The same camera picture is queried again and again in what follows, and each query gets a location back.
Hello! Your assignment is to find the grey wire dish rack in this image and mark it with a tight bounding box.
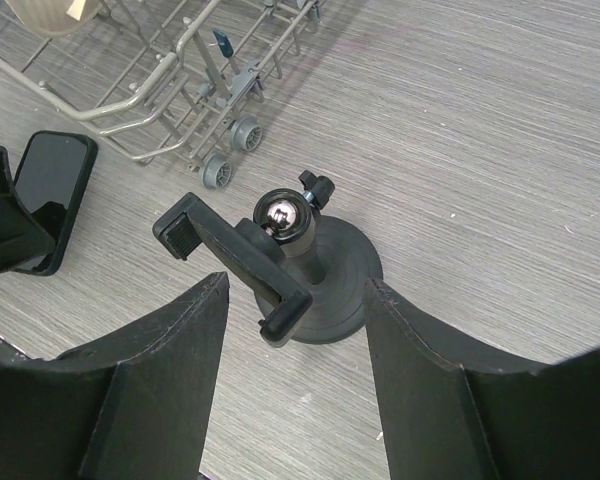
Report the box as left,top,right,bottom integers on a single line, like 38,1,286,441
0,1,321,189

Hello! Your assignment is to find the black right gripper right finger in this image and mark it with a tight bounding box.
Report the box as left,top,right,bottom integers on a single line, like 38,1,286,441
365,280,600,479

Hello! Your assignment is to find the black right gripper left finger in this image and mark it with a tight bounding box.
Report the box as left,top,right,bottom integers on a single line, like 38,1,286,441
0,273,229,479

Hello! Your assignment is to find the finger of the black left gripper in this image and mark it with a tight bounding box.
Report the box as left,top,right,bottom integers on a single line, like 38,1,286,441
0,146,55,274

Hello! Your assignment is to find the black smartphone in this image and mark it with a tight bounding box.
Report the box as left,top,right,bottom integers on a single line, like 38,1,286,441
15,130,98,276

